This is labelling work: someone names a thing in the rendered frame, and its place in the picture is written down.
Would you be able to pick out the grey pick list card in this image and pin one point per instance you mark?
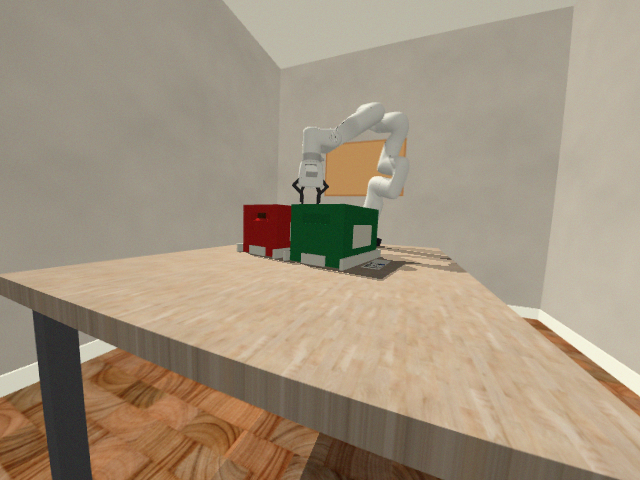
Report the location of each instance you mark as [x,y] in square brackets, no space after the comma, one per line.
[376,264]

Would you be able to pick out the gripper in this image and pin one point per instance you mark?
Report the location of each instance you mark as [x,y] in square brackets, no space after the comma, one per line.
[310,182]

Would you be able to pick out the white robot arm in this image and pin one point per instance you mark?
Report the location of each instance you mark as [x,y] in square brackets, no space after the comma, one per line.
[317,141]

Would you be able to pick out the red plastic bottle crate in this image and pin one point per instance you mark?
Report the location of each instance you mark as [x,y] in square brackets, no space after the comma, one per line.
[272,234]

